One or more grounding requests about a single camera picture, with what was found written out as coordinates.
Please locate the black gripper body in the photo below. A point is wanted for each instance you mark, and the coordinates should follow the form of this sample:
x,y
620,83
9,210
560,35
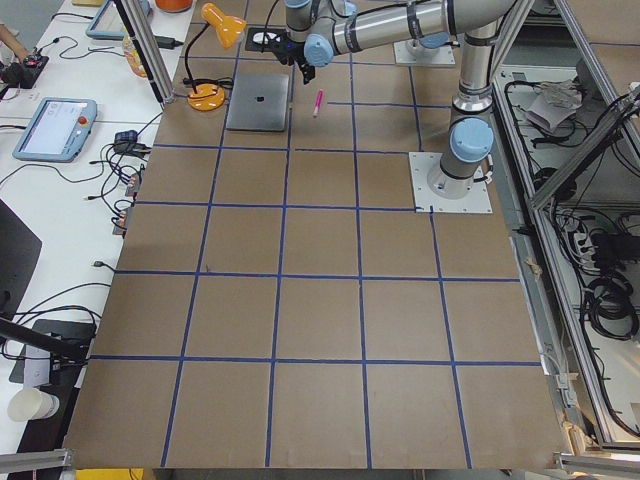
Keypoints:
x,y
301,58

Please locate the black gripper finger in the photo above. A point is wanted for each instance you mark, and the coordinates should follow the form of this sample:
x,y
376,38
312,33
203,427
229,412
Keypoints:
x,y
308,72

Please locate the pink highlighter pen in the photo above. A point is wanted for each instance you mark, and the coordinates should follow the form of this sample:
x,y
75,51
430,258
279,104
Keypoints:
x,y
318,103

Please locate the white computer mouse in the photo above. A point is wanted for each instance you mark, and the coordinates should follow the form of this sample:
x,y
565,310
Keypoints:
x,y
264,38

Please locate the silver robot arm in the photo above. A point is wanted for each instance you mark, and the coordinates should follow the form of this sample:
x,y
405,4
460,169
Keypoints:
x,y
318,31

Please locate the black mousepad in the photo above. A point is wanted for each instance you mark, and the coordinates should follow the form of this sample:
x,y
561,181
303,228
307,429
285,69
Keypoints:
x,y
250,46

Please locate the grey laptop notebook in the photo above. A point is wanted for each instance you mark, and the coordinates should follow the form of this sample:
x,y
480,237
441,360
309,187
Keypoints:
x,y
259,102

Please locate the orange desk lamp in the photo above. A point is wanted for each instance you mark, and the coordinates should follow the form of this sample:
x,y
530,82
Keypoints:
x,y
207,74

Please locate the black power adapter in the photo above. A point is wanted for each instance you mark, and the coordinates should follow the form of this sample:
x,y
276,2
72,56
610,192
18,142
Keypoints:
x,y
165,42

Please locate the orange bucket grey lid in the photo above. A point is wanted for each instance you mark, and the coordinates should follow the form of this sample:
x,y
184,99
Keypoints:
x,y
174,6

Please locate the orange juice bottle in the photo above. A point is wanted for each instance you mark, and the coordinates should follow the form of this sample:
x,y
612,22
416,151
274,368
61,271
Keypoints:
x,y
132,57

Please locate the blue teach pendant tablet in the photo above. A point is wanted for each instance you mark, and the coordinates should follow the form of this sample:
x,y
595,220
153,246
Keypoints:
x,y
57,131

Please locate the white paper cup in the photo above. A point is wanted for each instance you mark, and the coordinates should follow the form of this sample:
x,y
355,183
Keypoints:
x,y
32,404

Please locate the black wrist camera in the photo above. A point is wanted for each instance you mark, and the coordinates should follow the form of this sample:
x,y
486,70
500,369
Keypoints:
x,y
284,50

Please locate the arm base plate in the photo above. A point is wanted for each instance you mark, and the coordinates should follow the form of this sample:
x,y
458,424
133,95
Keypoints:
x,y
410,53
434,192

